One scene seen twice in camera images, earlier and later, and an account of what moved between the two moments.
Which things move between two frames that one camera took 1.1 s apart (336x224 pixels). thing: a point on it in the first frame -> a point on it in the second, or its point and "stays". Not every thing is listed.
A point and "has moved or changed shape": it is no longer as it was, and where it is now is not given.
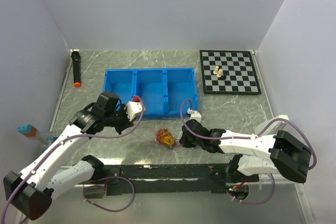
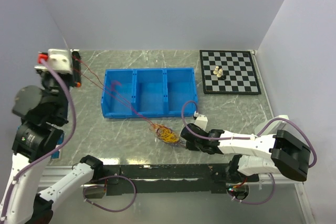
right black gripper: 185,142 stays
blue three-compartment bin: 163,90 stays
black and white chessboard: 241,68 stays
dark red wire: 157,132 -> 110,90
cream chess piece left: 216,71 stays
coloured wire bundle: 164,137 has moved or changed shape
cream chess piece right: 219,75 stays
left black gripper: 126,123 -> 43,74
